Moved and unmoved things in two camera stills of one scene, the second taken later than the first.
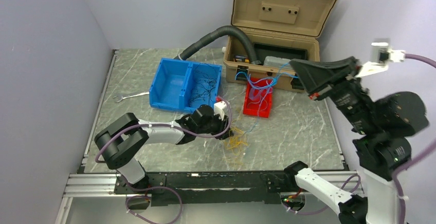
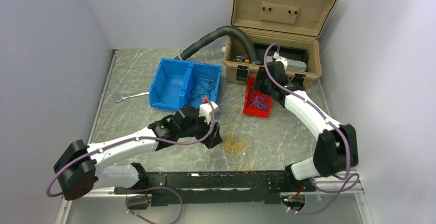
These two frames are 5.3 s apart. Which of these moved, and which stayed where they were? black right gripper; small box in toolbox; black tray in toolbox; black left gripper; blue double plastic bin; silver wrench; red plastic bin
Moved: black left gripper; black right gripper
Stayed: silver wrench; blue double plastic bin; black tray in toolbox; red plastic bin; small box in toolbox
